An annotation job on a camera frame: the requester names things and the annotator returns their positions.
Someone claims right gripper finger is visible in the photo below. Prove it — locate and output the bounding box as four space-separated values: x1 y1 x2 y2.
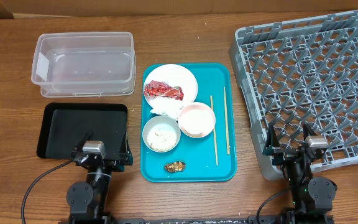
303 123 317 139
264 123 280 149

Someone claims pink bowl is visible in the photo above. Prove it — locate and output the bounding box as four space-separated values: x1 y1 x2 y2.
177 102 216 138

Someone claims white napkin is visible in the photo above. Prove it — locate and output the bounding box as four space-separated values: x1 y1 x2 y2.
150 97 185 121

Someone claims red snack wrapper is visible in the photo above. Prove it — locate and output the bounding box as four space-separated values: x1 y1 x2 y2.
144 80 184 100

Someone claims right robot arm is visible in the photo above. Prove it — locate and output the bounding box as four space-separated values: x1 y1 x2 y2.
256 124 337 223

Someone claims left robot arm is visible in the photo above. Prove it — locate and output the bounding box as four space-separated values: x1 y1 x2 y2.
67 131 133 223

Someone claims grey dishwasher rack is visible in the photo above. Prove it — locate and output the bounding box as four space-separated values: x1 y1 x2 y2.
229 10 358 180

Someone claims black tray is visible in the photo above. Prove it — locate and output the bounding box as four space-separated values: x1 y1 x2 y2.
37 103 127 161

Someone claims teal serving tray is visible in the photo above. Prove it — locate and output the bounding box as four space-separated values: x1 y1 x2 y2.
140 63 237 182

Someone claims grey bowl with rice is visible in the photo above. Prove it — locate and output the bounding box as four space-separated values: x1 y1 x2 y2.
142 116 181 153

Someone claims brown food scrap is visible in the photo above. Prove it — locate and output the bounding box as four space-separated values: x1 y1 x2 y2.
164 161 186 173

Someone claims clear plastic bin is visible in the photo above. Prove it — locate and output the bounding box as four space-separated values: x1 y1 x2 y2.
31 32 136 98

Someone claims white round plate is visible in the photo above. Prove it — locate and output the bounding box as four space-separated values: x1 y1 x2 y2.
144 64 198 110

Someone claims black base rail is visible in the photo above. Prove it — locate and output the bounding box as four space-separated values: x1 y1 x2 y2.
111 215 285 224

